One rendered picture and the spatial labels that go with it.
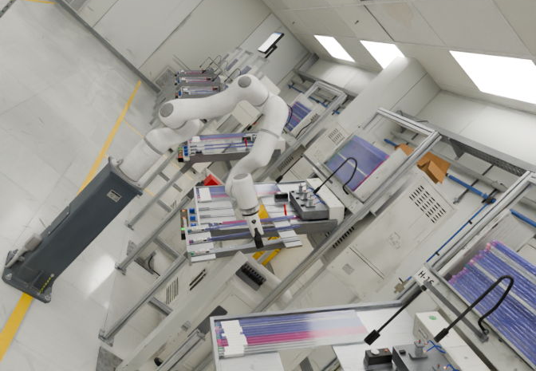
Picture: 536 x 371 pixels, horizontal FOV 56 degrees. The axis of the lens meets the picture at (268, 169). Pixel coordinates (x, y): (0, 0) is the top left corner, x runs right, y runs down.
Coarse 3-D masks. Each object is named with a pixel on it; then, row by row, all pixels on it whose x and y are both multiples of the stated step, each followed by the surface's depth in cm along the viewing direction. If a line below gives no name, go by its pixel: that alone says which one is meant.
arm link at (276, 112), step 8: (272, 96) 222; (264, 104) 220; (272, 104) 210; (280, 104) 209; (264, 112) 213; (272, 112) 208; (280, 112) 208; (288, 112) 211; (264, 120) 209; (272, 120) 207; (280, 120) 208; (264, 128) 207; (272, 128) 206; (280, 128) 208
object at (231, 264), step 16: (240, 256) 225; (224, 272) 226; (208, 288) 227; (192, 304) 228; (176, 320) 228; (160, 336) 229; (144, 352) 230; (96, 368) 228; (112, 368) 235; (128, 368) 231
